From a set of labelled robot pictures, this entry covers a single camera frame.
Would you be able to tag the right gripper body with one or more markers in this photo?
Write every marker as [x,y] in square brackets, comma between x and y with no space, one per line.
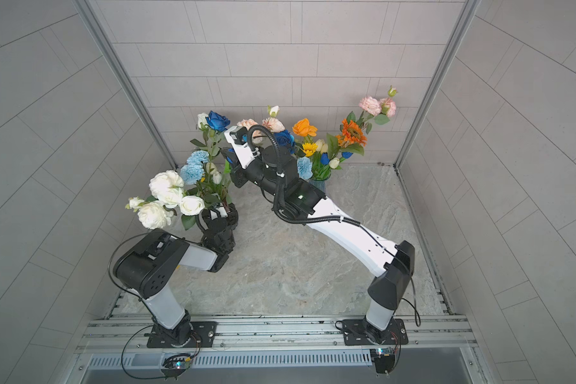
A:
[251,172]

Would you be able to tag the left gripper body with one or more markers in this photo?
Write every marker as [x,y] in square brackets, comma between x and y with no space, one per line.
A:
[232,219]

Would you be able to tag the white rose bouquet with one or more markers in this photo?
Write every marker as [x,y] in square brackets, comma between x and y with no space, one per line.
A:
[169,201]

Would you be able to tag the dark blue rose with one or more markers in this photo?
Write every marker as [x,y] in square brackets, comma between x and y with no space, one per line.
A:
[216,126]

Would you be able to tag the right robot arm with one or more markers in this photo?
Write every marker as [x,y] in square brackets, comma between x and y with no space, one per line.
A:
[296,201]

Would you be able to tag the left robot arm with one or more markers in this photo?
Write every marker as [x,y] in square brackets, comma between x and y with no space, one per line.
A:
[146,269]

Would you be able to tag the white rose left vase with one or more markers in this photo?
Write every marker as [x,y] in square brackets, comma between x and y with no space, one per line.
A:
[214,174]

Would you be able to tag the dark blue rose right vase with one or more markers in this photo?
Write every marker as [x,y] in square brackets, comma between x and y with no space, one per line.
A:
[285,139]

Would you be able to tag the light blue carnation right vase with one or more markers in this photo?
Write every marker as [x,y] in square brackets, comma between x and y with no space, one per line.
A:
[304,168]

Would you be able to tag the blue purple glass vase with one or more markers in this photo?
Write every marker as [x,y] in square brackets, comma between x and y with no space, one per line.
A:
[319,184]

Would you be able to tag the white tulip right vase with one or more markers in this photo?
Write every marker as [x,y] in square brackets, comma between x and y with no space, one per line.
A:
[334,163]

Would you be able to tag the pink rose spray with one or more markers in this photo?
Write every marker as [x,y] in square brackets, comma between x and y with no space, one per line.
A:
[273,124]

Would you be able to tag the light blue carnation stem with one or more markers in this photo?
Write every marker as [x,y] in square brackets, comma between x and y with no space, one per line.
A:
[196,172]

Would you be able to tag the yellow sunflower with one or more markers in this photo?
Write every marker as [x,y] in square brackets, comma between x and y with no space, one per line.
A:
[309,148]

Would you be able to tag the orange rose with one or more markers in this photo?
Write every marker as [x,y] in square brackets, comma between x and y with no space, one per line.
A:
[304,128]

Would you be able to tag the white rose bud stem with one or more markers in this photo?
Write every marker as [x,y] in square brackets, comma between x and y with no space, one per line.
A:
[203,127]

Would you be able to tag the orange gerbera flower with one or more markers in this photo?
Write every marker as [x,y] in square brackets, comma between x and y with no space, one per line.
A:
[351,133]

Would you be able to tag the pink roses stem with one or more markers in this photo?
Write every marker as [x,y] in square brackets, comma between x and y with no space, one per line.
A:
[380,111]

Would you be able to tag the left circuit board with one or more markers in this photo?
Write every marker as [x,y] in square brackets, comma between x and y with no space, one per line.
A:
[175,365]

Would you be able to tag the circuit board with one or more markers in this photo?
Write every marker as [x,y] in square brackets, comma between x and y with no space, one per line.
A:
[175,365]
[383,360]

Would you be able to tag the right circuit board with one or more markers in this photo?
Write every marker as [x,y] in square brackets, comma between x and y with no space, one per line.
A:
[383,360]

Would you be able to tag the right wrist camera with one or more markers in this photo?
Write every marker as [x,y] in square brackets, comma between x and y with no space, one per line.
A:
[239,144]

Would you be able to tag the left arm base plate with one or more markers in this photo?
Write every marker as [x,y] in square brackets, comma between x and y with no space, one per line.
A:
[185,335]

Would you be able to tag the aluminium rail frame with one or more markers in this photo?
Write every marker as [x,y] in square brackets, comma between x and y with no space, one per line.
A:
[441,349]

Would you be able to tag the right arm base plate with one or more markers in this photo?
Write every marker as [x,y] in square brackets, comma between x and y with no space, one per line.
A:
[358,332]

